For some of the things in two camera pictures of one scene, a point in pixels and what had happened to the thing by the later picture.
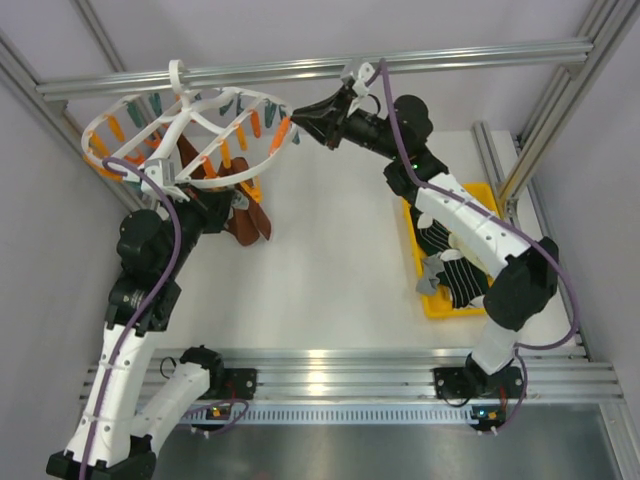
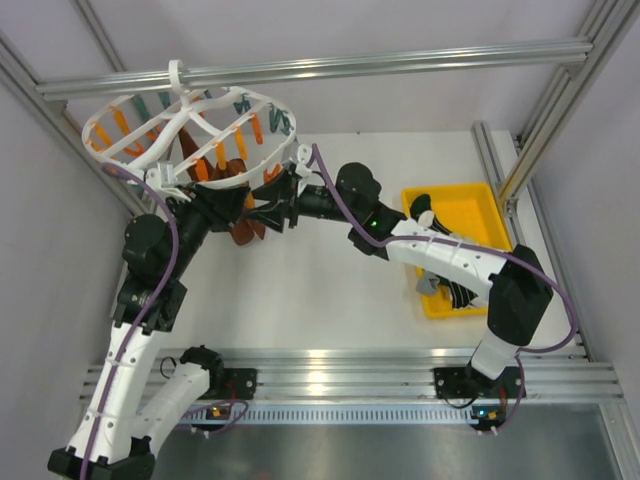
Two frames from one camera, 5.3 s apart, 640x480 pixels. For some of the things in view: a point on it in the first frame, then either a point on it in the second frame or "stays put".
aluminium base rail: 381,374 stays put
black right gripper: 326,130 → 284,187
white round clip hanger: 205,135 stays put
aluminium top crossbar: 156,82 stays put
